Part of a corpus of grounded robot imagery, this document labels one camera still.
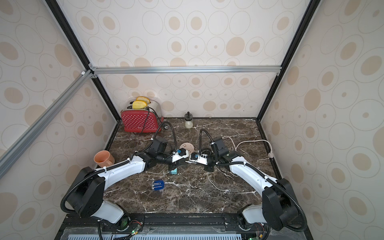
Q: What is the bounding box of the teal usb charger adapter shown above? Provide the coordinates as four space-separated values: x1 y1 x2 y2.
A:
170 169 178 175

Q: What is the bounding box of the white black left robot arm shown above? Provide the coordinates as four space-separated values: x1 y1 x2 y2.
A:
60 129 179 224

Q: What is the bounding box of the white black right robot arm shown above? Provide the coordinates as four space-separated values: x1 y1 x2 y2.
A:
191 136 308 232

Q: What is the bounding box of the pink round power strip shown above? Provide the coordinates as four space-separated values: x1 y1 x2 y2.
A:
180 143 195 153

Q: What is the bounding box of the red toaster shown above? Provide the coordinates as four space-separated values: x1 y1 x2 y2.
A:
121 109 164 133

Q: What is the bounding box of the glass jar with black lid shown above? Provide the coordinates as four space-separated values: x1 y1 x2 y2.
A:
184 112 193 129

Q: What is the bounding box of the yellow front toast slice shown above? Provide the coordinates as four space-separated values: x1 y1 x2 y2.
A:
132 100 148 110

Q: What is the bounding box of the yellow toast slice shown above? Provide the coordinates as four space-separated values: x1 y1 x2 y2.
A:
136 96 151 105
132 100 148 110

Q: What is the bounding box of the orange plastic cup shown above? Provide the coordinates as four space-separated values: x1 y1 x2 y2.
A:
94 150 115 168

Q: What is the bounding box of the yellow rear toast slice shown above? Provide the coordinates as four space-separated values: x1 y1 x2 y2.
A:
136 96 151 105

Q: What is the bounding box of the black toaster power cord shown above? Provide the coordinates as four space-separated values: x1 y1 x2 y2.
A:
140 106 169 133

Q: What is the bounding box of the white power strip cord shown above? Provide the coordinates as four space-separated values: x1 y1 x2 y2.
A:
221 135 275 159

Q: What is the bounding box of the silver aluminium rear rail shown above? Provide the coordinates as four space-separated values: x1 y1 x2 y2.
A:
92 65 282 75

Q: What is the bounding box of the silver aluminium rail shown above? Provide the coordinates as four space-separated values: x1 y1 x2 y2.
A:
92 65 282 75
1 70 92 177

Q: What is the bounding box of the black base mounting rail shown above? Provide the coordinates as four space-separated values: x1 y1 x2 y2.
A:
55 214 313 240

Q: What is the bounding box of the silver aluminium left rail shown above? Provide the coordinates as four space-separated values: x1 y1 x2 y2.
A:
1 70 92 177

